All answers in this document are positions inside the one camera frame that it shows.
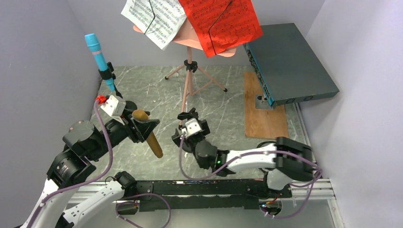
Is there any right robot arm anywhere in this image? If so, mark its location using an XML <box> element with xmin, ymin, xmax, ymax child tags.
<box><xmin>172</xmin><ymin>118</ymin><xmax>316</xmax><ymax>197</ymax></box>

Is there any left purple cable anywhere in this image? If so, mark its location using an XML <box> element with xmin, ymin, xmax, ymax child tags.
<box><xmin>25</xmin><ymin>95</ymin><xmax>172</xmax><ymax>228</ymax></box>

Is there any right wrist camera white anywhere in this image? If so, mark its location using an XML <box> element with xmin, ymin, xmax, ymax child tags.
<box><xmin>184</xmin><ymin>118</ymin><xmax>202</xmax><ymax>138</ymax></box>

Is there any black desktop mic stand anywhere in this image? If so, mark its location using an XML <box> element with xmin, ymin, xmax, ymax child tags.
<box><xmin>177</xmin><ymin>107</ymin><xmax>199</xmax><ymax>121</ymax></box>
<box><xmin>98</xmin><ymin>62</ymin><xmax>123</xmax><ymax>98</ymax></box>

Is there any red sheet music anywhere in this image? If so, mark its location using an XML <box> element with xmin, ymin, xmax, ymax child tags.
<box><xmin>179</xmin><ymin>0</ymin><xmax>263</xmax><ymax>58</ymax></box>

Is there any pink music stand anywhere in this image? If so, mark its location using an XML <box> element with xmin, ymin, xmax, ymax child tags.
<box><xmin>133</xmin><ymin>19</ymin><xmax>237</xmax><ymax>126</ymax></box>

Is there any blue toy microphone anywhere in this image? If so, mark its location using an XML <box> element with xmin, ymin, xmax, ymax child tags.
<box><xmin>84</xmin><ymin>33</ymin><xmax>115</xmax><ymax>92</ymax></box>

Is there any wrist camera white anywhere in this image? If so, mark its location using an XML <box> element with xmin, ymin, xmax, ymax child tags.
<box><xmin>184</xmin><ymin>118</ymin><xmax>202</xmax><ymax>138</ymax></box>
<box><xmin>95</xmin><ymin>95</ymin><xmax>126</xmax><ymax>125</ymax></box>

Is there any dark blue audio box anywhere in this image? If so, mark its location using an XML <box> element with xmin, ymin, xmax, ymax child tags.
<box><xmin>243</xmin><ymin>23</ymin><xmax>339</xmax><ymax>109</ymax></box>

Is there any gold toy microphone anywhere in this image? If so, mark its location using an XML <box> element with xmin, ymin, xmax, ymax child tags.
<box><xmin>132</xmin><ymin>109</ymin><xmax>163</xmax><ymax>158</ymax></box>

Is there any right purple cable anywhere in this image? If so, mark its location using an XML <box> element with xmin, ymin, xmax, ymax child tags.
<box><xmin>178</xmin><ymin>133</ymin><xmax>323</xmax><ymax>220</ymax></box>

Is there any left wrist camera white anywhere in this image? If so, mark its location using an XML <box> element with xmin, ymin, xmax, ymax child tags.
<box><xmin>95</xmin><ymin>95</ymin><xmax>126</xmax><ymax>125</ymax></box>

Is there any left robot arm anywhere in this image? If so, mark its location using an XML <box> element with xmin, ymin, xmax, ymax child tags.
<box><xmin>23</xmin><ymin>100</ymin><xmax>160</xmax><ymax>228</ymax></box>

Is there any wooden board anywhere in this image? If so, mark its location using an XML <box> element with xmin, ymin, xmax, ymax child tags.
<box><xmin>243</xmin><ymin>72</ymin><xmax>289</xmax><ymax>139</ymax></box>

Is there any white sheet music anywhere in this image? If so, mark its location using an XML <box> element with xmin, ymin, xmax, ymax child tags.
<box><xmin>121</xmin><ymin>0</ymin><xmax>187</xmax><ymax>50</ymax></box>

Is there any purple cable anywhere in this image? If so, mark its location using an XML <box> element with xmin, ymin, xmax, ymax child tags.
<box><xmin>178</xmin><ymin>133</ymin><xmax>323</xmax><ymax>220</ymax></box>
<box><xmin>25</xmin><ymin>95</ymin><xmax>172</xmax><ymax>228</ymax></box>

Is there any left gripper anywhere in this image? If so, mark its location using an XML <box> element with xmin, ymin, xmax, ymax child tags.
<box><xmin>89</xmin><ymin>107</ymin><xmax>160</xmax><ymax>160</ymax></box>

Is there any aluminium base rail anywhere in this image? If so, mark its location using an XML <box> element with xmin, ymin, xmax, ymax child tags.
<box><xmin>50</xmin><ymin>179</ymin><xmax>345</xmax><ymax>228</ymax></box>

